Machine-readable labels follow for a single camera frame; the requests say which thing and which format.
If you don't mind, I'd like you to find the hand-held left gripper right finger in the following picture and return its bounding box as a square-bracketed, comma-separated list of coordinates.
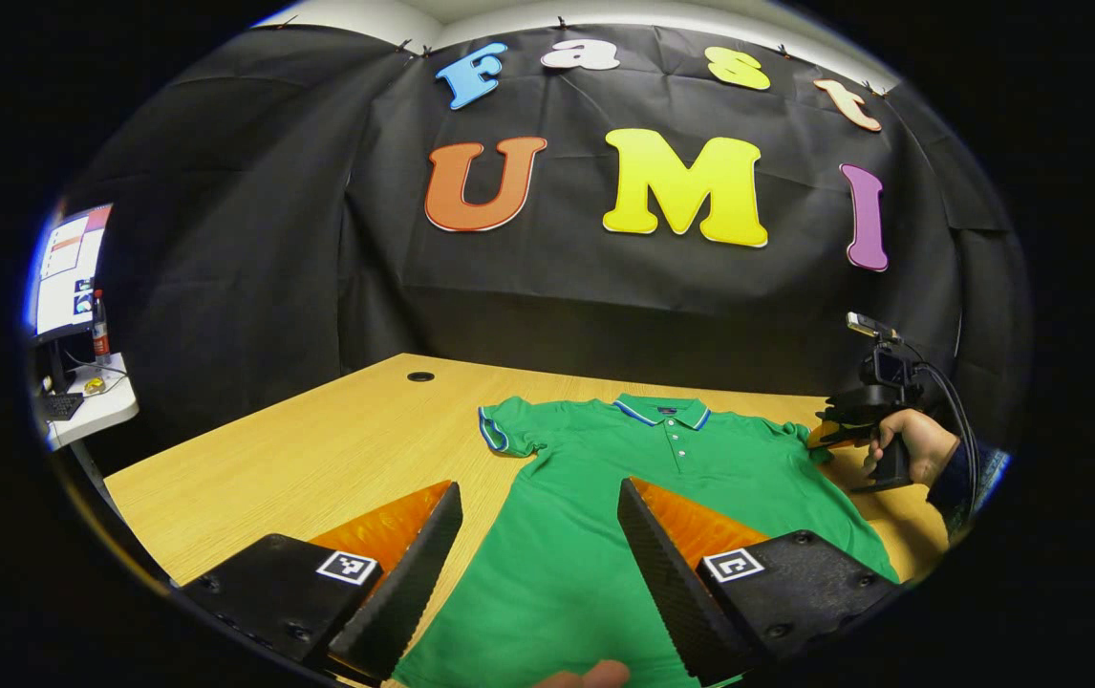
[616, 478, 900, 684]

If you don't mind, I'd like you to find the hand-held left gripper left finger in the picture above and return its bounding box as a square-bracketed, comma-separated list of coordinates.
[175, 481, 464, 684]

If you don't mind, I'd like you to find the green T-shirt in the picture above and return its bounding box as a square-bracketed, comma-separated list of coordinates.
[393, 392, 900, 688]

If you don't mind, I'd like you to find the black backdrop cloth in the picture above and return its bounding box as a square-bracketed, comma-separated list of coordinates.
[60, 24, 1031, 469]

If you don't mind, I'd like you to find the white side table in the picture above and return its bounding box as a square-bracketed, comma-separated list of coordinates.
[36, 352, 140, 452]

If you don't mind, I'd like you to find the computer monitor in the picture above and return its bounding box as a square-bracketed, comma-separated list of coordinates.
[30, 203, 115, 343]

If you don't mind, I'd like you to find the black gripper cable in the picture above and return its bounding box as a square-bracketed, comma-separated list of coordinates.
[901, 358, 980, 522]

